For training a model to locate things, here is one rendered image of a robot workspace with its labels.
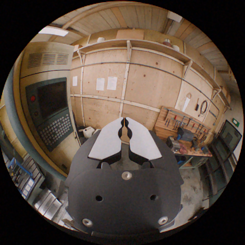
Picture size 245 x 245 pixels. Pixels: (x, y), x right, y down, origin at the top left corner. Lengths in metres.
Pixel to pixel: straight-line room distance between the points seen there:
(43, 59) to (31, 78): 0.19
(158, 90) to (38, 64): 1.80
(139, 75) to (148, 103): 0.63
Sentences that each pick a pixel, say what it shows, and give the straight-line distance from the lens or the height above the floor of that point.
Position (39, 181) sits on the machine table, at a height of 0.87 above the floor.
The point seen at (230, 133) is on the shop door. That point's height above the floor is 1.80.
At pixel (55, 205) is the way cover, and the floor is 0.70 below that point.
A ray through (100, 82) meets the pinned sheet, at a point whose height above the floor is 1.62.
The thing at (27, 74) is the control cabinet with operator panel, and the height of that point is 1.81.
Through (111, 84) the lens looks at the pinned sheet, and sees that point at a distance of 1.65.
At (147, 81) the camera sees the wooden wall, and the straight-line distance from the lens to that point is 1.54.
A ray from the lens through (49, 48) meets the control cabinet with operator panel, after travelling 0.88.
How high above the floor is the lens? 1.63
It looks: 32 degrees down
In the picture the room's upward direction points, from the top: 9 degrees clockwise
